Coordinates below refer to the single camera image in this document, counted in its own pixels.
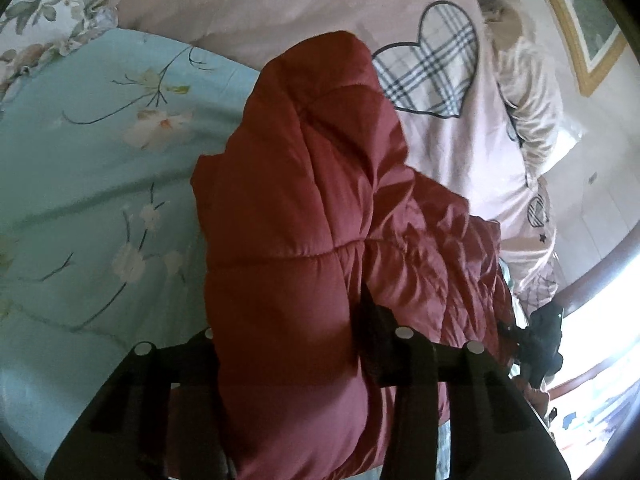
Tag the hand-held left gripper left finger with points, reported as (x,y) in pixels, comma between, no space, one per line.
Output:
(150,380)

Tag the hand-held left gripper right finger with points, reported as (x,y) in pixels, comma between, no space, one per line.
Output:
(415,360)

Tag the dark red quilted coat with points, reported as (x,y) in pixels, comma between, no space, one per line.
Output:
(310,240)

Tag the light blue floral bed sheet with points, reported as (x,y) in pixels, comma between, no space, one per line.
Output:
(90,185)

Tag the cream fabric pillow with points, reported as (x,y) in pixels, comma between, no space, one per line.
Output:
(530,85)

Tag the floral pillow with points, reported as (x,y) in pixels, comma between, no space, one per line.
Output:
(55,0)

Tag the dark wooden bed frame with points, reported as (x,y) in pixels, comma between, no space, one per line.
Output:
(600,280)

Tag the gold framed wall picture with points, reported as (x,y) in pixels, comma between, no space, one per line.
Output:
(585,20)

